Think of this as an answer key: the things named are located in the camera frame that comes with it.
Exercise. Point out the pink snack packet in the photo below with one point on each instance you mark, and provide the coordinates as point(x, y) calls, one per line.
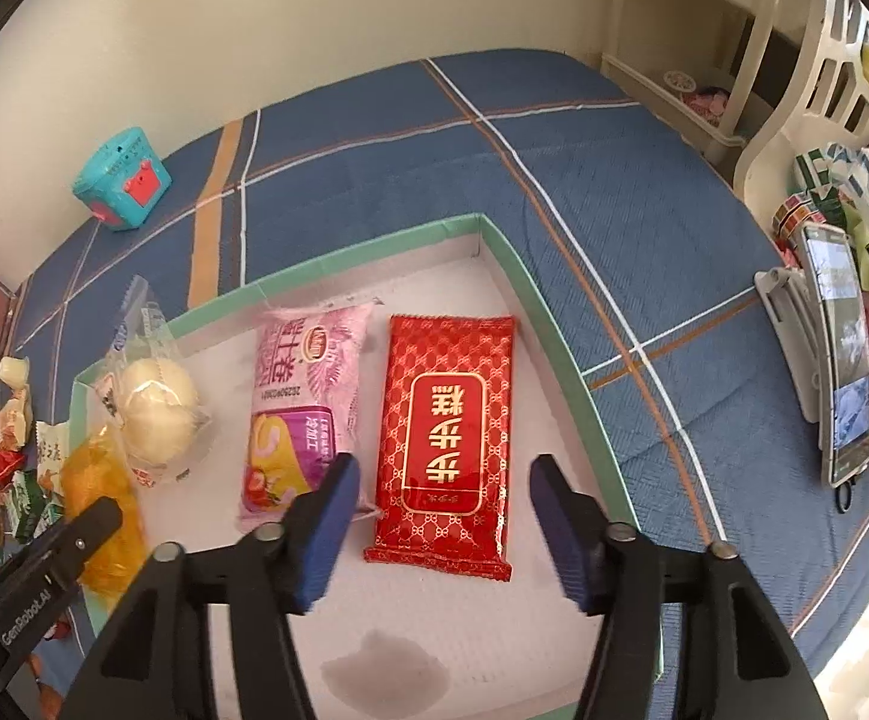
point(307, 375)

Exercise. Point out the smartphone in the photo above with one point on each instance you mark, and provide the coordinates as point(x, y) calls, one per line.
point(843, 330)

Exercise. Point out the packets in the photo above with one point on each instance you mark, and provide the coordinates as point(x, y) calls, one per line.
point(479, 615)

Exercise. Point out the white chair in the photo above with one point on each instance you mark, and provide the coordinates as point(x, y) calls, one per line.
point(771, 142)

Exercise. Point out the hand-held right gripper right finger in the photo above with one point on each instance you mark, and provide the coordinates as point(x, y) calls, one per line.
point(562, 532)

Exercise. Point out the colourful puzzle cube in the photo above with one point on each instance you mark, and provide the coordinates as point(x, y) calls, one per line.
point(798, 214)

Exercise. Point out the green and white plastic bag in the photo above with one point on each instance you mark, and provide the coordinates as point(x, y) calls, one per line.
point(816, 165)

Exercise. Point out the green and white snack packet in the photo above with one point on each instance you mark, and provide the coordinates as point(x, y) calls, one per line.
point(29, 502)

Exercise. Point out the beige snack packet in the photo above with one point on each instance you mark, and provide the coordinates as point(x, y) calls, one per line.
point(14, 420)

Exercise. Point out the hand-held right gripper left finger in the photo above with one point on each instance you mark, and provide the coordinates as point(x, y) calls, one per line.
point(325, 532)

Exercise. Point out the pink cloth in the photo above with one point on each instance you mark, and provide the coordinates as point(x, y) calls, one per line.
point(708, 103)

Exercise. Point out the round bun in clear wrapper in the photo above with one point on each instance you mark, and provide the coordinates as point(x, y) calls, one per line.
point(157, 405)

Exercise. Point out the teal toy cube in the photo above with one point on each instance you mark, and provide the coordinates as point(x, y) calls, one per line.
point(123, 172)

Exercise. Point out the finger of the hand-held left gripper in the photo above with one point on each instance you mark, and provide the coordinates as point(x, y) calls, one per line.
point(86, 536)

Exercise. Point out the yellow translucent snack packet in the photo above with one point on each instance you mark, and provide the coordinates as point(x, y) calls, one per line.
point(97, 480)

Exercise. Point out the white phone stand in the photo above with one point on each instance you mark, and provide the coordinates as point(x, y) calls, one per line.
point(779, 307)

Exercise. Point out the red patterned snack packet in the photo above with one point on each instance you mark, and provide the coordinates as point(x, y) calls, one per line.
point(442, 427)

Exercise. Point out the blue plaid bedsheet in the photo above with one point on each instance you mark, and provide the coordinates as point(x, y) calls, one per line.
point(404, 165)

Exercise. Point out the white printed snack packet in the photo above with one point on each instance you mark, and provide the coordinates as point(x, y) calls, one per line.
point(48, 450)

